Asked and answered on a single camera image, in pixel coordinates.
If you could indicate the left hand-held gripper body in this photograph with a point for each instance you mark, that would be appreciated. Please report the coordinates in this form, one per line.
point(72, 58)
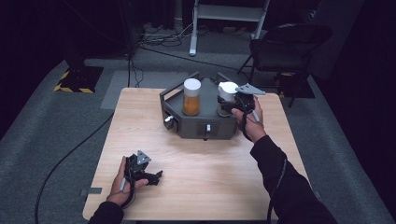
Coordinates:
point(138, 166)

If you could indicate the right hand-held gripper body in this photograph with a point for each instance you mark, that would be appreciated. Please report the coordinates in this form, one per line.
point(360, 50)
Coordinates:
point(246, 98)

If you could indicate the dark grey drawer rack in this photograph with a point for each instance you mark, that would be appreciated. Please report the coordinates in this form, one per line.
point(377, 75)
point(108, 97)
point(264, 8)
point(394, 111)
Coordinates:
point(199, 124)

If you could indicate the person's right hand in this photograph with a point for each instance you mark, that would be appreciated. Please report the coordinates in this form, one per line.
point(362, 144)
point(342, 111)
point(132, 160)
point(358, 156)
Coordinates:
point(253, 126)

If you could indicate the person's left hand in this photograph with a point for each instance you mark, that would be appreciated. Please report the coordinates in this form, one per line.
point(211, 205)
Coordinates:
point(120, 189)

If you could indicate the glass jar with orange contents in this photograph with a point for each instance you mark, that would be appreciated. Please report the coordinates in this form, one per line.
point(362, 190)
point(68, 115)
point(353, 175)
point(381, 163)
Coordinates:
point(191, 99)

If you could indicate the striped base under chair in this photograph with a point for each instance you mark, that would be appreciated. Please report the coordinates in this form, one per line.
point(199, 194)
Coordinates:
point(294, 84)

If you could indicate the grey tape marker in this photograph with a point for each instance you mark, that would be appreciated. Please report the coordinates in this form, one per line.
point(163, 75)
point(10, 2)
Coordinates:
point(93, 190)

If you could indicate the black folding chair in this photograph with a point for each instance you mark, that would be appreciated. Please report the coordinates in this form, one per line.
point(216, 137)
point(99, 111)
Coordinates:
point(289, 46)

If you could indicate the white metal stand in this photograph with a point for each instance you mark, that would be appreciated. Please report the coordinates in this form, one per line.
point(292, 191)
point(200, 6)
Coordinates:
point(224, 14)

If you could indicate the black striped stand base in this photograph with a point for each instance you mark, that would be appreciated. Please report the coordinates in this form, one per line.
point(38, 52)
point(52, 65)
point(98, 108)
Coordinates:
point(79, 77)

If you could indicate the grey leaning panel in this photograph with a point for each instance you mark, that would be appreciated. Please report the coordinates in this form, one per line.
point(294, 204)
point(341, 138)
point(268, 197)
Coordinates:
point(336, 31)

